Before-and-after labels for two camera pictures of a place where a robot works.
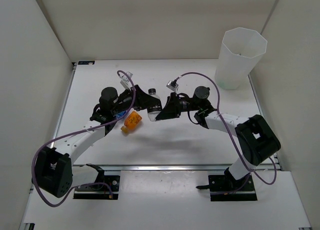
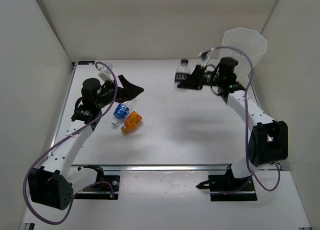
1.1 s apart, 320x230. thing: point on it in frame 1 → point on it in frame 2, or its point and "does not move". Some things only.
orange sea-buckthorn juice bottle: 131,122 does not move
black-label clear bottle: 154,104 → 182,71
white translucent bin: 241,49 does not move
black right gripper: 173,108 → 196,81
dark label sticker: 86,62 does not move
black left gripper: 141,102 → 130,90
